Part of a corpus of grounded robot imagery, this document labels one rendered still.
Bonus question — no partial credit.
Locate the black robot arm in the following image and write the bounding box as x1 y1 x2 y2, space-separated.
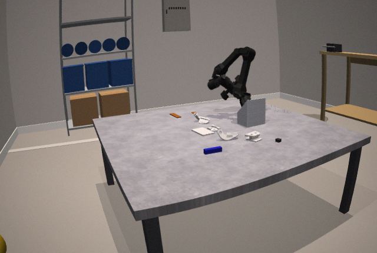
207 46 256 106

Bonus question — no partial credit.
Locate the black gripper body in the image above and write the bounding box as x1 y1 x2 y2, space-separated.
220 75 240 100

